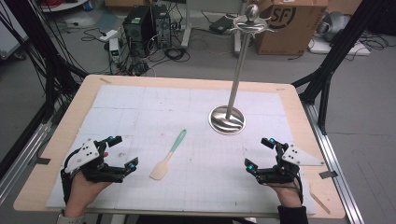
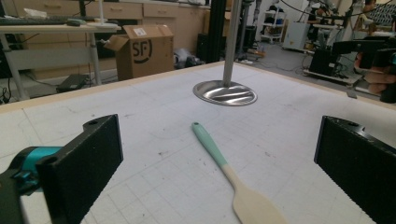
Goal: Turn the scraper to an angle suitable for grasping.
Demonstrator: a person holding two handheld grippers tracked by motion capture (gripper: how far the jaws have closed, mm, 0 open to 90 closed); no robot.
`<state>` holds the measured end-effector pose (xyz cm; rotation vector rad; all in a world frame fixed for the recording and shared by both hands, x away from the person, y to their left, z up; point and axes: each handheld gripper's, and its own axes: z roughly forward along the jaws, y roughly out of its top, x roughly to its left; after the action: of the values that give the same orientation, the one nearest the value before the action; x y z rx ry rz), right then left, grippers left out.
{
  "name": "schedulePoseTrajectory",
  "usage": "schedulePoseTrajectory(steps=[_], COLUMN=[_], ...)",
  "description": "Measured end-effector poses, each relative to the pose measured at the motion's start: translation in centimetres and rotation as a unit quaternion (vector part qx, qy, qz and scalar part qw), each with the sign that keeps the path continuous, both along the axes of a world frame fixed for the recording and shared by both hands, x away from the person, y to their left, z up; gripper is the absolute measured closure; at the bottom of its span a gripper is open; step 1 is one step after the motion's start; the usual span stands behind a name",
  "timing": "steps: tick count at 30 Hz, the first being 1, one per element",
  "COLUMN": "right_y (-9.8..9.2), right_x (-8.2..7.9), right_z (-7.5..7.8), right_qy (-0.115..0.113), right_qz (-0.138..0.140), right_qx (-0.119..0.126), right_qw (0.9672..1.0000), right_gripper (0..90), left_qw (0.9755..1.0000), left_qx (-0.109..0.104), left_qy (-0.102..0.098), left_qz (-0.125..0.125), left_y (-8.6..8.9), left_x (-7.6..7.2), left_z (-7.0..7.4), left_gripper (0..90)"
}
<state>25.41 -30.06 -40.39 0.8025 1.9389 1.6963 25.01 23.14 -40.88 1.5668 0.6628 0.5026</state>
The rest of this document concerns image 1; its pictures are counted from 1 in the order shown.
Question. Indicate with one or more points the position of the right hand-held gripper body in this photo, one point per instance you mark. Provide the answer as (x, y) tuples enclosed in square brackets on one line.
[(288, 165)]

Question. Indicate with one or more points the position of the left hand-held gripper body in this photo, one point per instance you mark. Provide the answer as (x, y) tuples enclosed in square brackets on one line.
[(83, 155)]

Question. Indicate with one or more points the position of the silver metal utensil stand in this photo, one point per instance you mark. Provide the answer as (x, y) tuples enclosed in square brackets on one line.
[(238, 68)]

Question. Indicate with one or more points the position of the person's right hand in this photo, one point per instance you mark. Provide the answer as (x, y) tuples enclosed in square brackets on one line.
[(288, 194)]

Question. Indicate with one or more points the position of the person's left hand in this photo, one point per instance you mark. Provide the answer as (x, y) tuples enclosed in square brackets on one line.
[(84, 191)]

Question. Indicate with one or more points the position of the light wooden table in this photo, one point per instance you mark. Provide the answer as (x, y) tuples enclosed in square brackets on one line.
[(74, 118)]

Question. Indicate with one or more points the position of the black tape piece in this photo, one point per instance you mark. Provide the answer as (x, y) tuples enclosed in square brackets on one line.
[(328, 174), (42, 161)]

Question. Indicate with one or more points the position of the brown tape strip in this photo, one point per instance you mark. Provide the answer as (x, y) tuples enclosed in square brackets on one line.
[(280, 89)]

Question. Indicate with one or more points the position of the grey wrist band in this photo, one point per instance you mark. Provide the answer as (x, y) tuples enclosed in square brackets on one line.
[(70, 219)]

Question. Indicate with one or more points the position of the white grid mat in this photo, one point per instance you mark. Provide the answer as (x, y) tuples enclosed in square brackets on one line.
[(174, 102)]

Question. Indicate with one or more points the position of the white box with display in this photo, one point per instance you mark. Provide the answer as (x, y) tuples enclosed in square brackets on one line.
[(114, 49)]

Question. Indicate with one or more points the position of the white power strip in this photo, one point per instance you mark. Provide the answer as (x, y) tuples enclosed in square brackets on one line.
[(109, 35)]

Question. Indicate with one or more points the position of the large black computer tower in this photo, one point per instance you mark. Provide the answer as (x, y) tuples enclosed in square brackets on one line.
[(138, 31)]

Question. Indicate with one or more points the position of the brown cardboard box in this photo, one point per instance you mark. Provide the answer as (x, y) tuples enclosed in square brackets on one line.
[(291, 31)]

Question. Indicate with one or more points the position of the white flat board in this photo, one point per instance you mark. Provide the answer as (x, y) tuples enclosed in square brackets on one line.
[(342, 48)]

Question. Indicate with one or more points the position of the slim black computer tower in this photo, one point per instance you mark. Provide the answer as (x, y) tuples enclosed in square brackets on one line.
[(162, 26)]

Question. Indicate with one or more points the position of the flat black device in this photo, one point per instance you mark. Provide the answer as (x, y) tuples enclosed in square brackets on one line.
[(221, 25)]

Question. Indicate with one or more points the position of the grey rounded device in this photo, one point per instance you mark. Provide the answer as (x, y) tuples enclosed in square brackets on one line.
[(334, 25)]

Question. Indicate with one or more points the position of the white desk leg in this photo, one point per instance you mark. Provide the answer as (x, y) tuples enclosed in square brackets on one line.
[(186, 25)]

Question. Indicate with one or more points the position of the aluminium rail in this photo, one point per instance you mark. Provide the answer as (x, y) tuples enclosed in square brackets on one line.
[(333, 155), (21, 158)]

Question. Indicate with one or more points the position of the black metal frame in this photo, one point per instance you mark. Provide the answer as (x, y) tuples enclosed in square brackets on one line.
[(46, 56), (339, 53)]

